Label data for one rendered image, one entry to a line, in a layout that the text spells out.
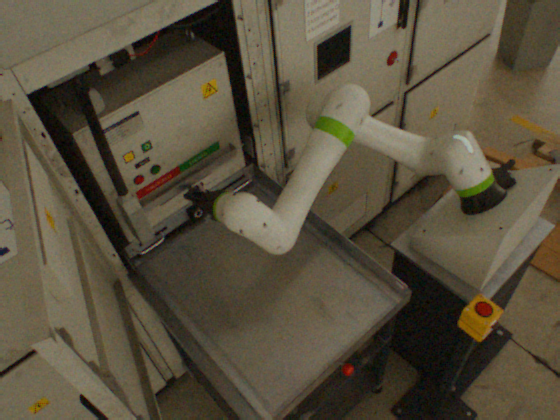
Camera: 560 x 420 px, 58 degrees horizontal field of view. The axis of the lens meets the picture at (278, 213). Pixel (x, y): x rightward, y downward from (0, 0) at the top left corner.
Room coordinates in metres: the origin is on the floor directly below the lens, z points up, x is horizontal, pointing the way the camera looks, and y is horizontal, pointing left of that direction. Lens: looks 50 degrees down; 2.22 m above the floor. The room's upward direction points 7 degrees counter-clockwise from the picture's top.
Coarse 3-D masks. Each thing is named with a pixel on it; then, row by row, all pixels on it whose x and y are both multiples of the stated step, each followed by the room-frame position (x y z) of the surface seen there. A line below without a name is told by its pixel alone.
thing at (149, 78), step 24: (144, 48) 1.39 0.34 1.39; (168, 48) 1.37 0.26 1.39; (192, 48) 1.36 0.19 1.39; (96, 72) 1.29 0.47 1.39; (120, 72) 1.28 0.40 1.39; (144, 72) 1.26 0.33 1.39; (168, 72) 1.25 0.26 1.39; (48, 96) 1.21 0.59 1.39; (72, 96) 1.19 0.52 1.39; (120, 96) 1.16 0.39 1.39; (144, 96) 1.15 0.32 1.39; (72, 120) 1.09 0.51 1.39; (72, 144) 1.09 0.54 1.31; (96, 192) 1.11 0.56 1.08
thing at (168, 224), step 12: (252, 168) 1.31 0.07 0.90; (228, 180) 1.25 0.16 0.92; (240, 180) 1.28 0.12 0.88; (168, 216) 1.11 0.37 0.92; (180, 216) 1.13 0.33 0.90; (156, 228) 1.07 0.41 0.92; (168, 228) 1.09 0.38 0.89; (120, 240) 1.04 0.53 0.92; (132, 240) 1.03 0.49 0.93; (156, 240) 1.06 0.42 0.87; (132, 252) 1.01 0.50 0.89
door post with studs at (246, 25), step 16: (240, 0) 1.31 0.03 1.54; (240, 16) 1.30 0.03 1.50; (256, 16) 1.33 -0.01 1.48; (240, 32) 1.30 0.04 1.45; (256, 32) 1.33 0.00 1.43; (240, 48) 1.30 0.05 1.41; (256, 48) 1.32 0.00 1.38; (256, 64) 1.32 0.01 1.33; (256, 80) 1.31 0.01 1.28; (256, 96) 1.31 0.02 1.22; (256, 112) 1.31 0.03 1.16; (256, 128) 1.30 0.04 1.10; (256, 144) 1.30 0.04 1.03; (272, 160) 1.33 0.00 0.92; (272, 176) 1.32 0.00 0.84
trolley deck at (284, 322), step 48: (192, 240) 1.06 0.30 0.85; (240, 240) 1.03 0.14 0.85; (144, 288) 0.89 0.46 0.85; (192, 288) 0.87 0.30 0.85; (240, 288) 0.85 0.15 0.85; (288, 288) 0.82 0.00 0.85; (336, 288) 0.80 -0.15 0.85; (240, 336) 0.68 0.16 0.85; (288, 336) 0.66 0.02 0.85; (336, 336) 0.64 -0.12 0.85; (288, 384) 0.52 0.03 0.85
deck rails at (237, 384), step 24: (264, 192) 1.23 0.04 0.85; (312, 216) 1.07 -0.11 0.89; (336, 240) 0.97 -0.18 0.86; (144, 264) 0.98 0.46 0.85; (360, 264) 0.87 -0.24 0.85; (384, 288) 0.78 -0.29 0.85; (168, 312) 0.79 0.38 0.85; (192, 336) 0.68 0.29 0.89; (216, 360) 0.61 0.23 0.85; (240, 384) 0.54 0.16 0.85; (264, 408) 0.46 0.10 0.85
